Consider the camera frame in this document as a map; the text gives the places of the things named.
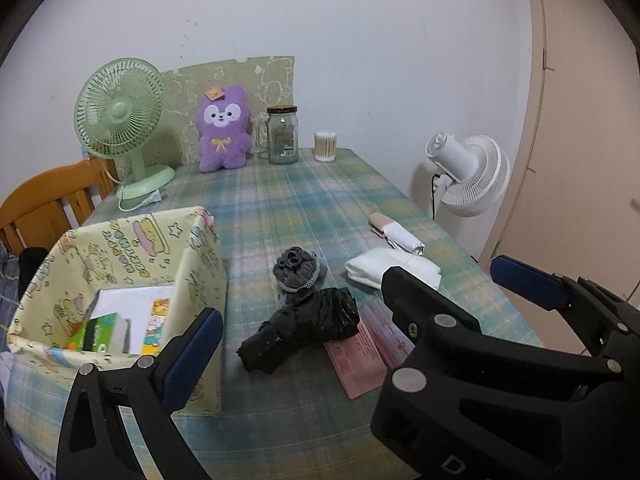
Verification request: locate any green fan power cord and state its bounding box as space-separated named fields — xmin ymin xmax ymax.
xmin=116 ymin=187 xmax=166 ymax=212

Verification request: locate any purple plush toy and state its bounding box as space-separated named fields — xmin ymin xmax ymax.
xmin=196 ymin=85 xmax=254 ymax=174

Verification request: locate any wooden chair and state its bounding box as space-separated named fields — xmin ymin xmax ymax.
xmin=0 ymin=156 xmax=122 ymax=257

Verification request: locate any white soft tissue pack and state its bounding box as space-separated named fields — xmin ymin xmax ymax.
xmin=344 ymin=246 xmax=442 ymax=292

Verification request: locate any cotton swab tub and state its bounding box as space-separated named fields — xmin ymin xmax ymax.
xmin=313 ymin=131 xmax=337 ymax=163

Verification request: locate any white and beige rolled cloth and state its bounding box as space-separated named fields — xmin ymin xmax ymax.
xmin=369 ymin=212 xmax=426 ymax=256

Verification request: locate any beige door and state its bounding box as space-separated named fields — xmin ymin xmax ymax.
xmin=477 ymin=0 xmax=640 ymax=358

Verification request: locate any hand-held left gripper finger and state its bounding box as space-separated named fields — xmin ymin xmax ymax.
xmin=56 ymin=307 xmax=224 ymax=480

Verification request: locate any black cloth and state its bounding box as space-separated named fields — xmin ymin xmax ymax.
xmin=18 ymin=246 xmax=57 ymax=302

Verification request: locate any cartoon printed packet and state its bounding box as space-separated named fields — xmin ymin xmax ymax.
xmin=141 ymin=297 xmax=172 ymax=357

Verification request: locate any pink packet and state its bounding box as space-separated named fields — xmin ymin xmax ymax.
xmin=324 ymin=304 xmax=417 ymax=401

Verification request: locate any black fan cable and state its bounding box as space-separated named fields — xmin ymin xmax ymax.
xmin=430 ymin=172 xmax=444 ymax=221

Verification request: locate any black plastic bag bundle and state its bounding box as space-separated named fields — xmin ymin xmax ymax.
xmin=235 ymin=286 xmax=362 ymax=374

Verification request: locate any yellow cartoon fabric storage box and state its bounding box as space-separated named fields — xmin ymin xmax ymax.
xmin=7 ymin=206 xmax=229 ymax=417

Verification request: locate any grey drawstring pouch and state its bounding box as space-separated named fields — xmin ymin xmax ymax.
xmin=272 ymin=246 xmax=329 ymax=309

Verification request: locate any blue plaid bedding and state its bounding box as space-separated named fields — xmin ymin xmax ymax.
xmin=0 ymin=241 xmax=24 ymax=343

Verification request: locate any white paper box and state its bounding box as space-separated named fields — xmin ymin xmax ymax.
xmin=89 ymin=284 xmax=175 ymax=356

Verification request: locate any white standing fan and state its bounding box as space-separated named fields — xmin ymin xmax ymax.
xmin=410 ymin=131 xmax=512 ymax=221

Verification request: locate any glass jar with brown lid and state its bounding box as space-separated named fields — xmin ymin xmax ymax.
xmin=256 ymin=105 xmax=300 ymax=166

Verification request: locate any green desk fan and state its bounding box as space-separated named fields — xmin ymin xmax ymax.
xmin=74 ymin=57 xmax=177 ymax=202

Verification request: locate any green patterned wall sheet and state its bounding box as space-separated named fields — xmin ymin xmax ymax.
xmin=160 ymin=55 xmax=296 ymax=166

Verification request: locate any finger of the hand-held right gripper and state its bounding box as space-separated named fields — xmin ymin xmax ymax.
xmin=371 ymin=265 xmax=626 ymax=480
xmin=490 ymin=255 xmax=640 ymax=361

